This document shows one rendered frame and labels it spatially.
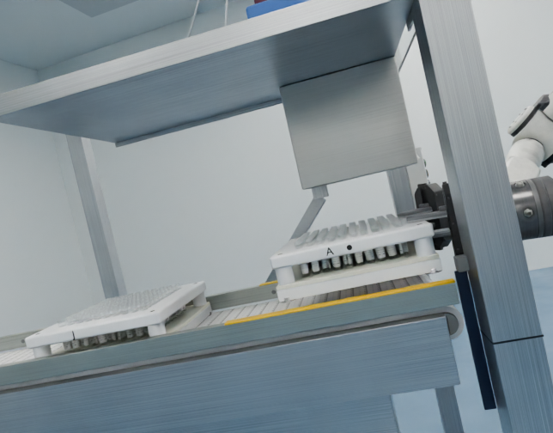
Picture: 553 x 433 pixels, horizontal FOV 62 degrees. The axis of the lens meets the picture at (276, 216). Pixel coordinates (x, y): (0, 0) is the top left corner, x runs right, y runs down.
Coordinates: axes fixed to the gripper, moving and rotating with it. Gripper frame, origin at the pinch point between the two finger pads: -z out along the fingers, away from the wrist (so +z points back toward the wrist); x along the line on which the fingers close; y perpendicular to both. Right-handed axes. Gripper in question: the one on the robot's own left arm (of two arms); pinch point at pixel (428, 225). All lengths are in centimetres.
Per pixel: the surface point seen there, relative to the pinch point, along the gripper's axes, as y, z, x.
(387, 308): -9.7, -7.5, 9.7
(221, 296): 12.4, -43.7, 9.2
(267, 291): 13.8, -33.7, 9.7
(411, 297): -9.2, -3.9, 8.7
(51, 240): 283, -342, -13
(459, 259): -10.3, 3.2, 3.9
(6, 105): -23, -54, -30
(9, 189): 247, -342, -64
